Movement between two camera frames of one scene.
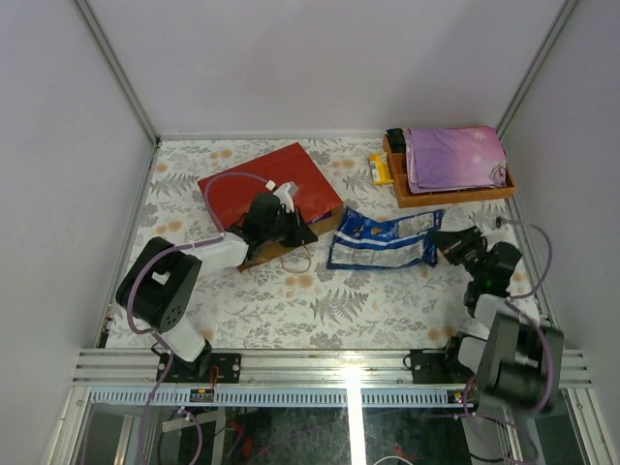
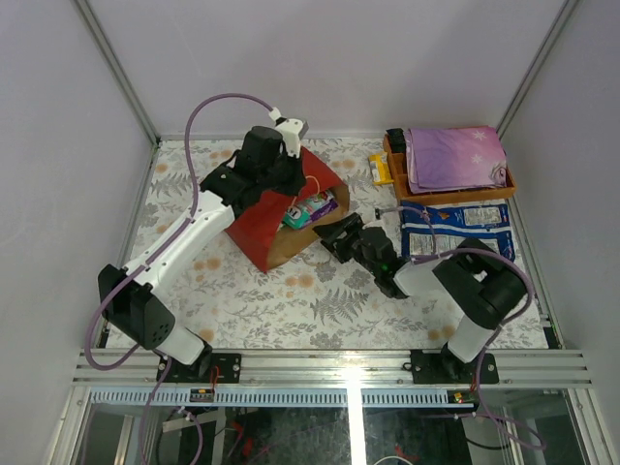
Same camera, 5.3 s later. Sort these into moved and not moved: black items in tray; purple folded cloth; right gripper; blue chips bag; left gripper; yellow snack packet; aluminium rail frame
Moved: right gripper; left gripper; blue chips bag
Not moved: black items in tray; purple folded cloth; yellow snack packet; aluminium rail frame
